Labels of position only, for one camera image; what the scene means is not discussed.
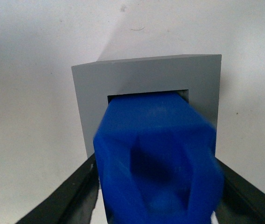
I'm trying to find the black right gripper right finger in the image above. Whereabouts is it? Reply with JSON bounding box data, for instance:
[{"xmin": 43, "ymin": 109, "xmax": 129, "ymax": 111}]
[{"xmin": 213, "ymin": 159, "xmax": 265, "ymax": 224}]

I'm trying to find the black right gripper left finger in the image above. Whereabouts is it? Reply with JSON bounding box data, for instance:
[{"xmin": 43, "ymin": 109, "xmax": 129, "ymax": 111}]
[{"xmin": 17, "ymin": 155, "xmax": 99, "ymax": 224}]

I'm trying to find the blue plastic part with handle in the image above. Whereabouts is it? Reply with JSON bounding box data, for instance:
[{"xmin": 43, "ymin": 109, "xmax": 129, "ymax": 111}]
[{"xmin": 93, "ymin": 92, "xmax": 224, "ymax": 224}]

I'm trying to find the gray cube base with hole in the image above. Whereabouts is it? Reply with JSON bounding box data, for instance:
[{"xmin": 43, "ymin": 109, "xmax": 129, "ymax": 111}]
[{"xmin": 71, "ymin": 54, "xmax": 222, "ymax": 157}]

